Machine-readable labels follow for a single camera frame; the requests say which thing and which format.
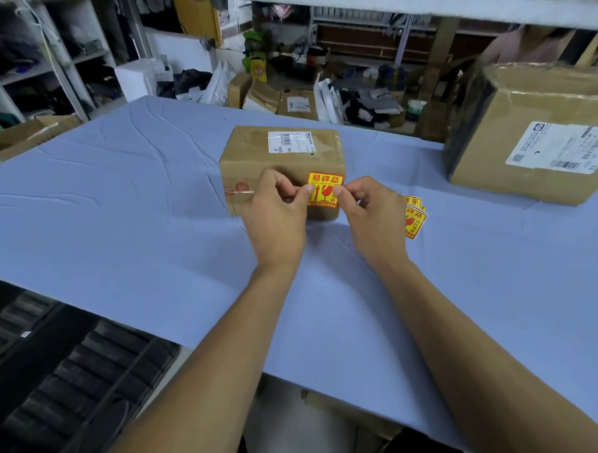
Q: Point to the person's left thumb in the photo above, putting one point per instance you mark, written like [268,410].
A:
[303,192]

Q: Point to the person's right hand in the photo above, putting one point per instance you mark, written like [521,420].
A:
[375,225]

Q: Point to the white overhead shelf beam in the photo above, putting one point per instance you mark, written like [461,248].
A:
[418,3]

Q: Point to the white shelving unit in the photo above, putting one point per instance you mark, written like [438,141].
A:
[34,57]

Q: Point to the small taped cardboard box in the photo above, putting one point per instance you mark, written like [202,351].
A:
[281,160]

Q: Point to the person's left forearm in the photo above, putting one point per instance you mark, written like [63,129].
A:
[197,381]

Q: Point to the stack of yellow red stickers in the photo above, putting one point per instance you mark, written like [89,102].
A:
[415,220]

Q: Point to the white plastic mailer bags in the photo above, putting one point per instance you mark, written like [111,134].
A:
[329,101]

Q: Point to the large cardboard box white label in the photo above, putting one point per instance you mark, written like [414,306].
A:
[527,135]

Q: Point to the person's right thumb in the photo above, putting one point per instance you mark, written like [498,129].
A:
[345,202]

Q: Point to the yellow red warning sticker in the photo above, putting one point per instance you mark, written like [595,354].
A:
[325,187]

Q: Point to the person's right forearm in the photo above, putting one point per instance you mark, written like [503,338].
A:
[478,359]

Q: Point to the blue table cloth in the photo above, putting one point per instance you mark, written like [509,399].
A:
[170,229]

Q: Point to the pile of dark clothing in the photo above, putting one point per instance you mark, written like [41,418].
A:
[373,104]

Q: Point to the white foam box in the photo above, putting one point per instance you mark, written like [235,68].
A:
[136,78]

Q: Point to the person's left hand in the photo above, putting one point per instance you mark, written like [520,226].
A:
[274,225]

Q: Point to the flat cardboard box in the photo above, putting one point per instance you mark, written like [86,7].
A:
[18,139]

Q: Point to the open cardboard box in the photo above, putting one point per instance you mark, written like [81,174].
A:
[258,93]

